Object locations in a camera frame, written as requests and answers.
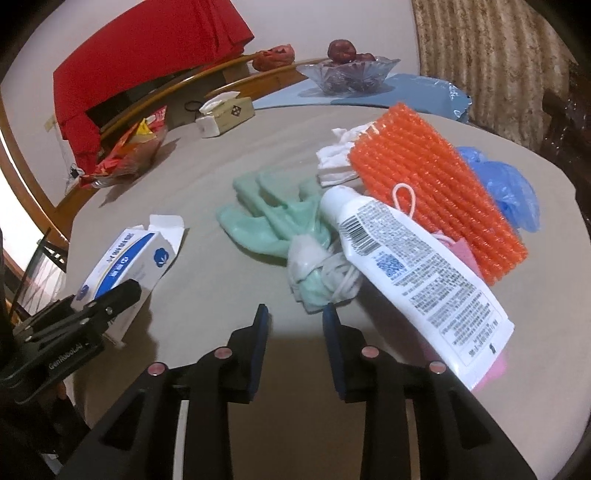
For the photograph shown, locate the white blue medicine box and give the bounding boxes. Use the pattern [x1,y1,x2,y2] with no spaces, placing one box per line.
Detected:
[73,214,185,345]

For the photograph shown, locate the pink pouch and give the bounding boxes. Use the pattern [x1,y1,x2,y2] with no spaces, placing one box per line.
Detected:
[390,182,509,393]

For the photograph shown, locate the white squeeze tube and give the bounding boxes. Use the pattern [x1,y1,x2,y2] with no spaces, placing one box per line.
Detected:
[320,185,515,389]

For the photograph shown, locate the glass snack dish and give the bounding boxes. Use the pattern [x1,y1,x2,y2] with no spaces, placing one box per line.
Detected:
[89,124,168,190]

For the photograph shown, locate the red snack packets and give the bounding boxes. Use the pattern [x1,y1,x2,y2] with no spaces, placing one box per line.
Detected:
[80,104,168,186]

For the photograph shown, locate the television under red cloth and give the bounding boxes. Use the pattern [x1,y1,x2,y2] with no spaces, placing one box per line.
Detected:
[85,75,187,126]

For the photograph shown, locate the tissue box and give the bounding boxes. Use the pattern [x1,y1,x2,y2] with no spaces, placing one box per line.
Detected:
[194,91,256,138]

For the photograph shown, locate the blue plastic bag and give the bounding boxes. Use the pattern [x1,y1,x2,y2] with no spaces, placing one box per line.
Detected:
[457,146,541,233]

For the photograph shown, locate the crumpled white tissue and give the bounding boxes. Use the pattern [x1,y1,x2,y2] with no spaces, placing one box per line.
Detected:
[315,122,378,187]

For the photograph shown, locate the wooden TV cabinet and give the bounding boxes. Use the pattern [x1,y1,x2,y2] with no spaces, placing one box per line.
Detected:
[1,54,321,247]

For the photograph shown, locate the red cloth cover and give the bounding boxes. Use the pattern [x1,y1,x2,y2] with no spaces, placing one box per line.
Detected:
[53,0,254,174]

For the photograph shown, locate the red ornament on cabinet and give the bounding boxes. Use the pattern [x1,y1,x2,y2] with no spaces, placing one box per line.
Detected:
[252,44,296,72]

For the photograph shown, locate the dark wooden armchair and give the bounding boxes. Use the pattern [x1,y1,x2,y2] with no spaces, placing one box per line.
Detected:
[540,62,590,189]

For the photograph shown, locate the blue tablecloth side table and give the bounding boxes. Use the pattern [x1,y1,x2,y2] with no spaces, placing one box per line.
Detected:
[253,73,472,123]

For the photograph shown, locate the glass fruit bowl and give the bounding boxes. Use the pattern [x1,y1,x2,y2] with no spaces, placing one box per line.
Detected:
[297,56,401,96]

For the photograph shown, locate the red apples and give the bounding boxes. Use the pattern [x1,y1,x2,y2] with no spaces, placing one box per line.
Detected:
[327,39,376,64]

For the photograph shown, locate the beige patterned curtain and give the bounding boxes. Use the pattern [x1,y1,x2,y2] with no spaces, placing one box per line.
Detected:
[412,0,574,151]

